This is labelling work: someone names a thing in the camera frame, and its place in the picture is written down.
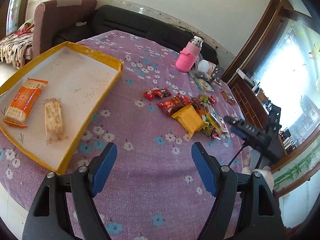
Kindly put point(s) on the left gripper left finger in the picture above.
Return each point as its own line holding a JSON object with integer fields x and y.
{"x": 48, "y": 217}

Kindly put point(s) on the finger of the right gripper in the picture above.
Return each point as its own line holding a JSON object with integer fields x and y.
{"x": 232, "y": 121}
{"x": 238, "y": 133}

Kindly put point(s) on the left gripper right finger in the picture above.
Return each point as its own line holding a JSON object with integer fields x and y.
{"x": 259, "y": 216}

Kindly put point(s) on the clear cracker pack yellow edge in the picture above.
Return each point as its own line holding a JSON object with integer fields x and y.
{"x": 215, "y": 119}

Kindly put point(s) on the small red candy packet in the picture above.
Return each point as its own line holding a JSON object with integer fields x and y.
{"x": 215, "y": 135}

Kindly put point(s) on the green peas snack pack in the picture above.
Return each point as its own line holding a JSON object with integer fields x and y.
{"x": 209, "y": 129}

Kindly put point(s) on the small green yellow pack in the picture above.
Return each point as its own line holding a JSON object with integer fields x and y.
{"x": 204, "y": 99}

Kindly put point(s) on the yellow snack bag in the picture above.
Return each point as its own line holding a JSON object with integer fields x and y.
{"x": 189, "y": 119}

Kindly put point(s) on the red dark candy pack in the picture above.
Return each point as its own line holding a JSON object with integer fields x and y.
{"x": 172, "y": 105}

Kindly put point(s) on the red twisted candy pack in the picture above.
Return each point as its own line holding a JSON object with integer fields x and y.
{"x": 160, "y": 93}

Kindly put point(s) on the plain cracker pack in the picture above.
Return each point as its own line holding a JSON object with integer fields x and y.
{"x": 53, "y": 121}

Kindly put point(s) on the orange cracker pack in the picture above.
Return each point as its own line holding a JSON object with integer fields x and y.
{"x": 22, "y": 104}

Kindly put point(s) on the dark red Golden wafer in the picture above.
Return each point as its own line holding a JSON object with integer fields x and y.
{"x": 196, "y": 103}

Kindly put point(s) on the brown snack wrapper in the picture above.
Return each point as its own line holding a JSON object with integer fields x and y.
{"x": 228, "y": 98}

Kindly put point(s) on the small red candy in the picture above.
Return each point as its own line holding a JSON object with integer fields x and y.
{"x": 212, "y": 100}

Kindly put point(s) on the round cookie pack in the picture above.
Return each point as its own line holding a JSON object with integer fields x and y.
{"x": 203, "y": 85}

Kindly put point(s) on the black phone stand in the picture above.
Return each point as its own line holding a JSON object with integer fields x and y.
{"x": 217, "y": 74}

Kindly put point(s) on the dark seed bag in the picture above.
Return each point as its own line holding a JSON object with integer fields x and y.
{"x": 197, "y": 74}

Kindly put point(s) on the white plastic cup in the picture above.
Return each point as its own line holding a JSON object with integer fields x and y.
{"x": 203, "y": 66}

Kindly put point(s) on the pink knit-sleeved bottle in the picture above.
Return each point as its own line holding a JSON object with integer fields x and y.
{"x": 189, "y": 54}

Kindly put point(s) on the purple floral tablecloth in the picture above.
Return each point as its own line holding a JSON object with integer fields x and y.
{"x": 154, "y": 190}

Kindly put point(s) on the yellow cardboard tray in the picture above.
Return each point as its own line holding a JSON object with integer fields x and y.
{"x": 81, "y": 78}

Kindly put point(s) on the black sofa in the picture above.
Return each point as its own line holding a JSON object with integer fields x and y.
{"x": 109, "y": 18}

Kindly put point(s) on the patterned blanket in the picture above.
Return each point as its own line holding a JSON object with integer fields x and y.
{"x": 14, "y": 45}

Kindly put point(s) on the maroon armchair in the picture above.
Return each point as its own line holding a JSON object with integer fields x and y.
{"x": 54, "y": 15}

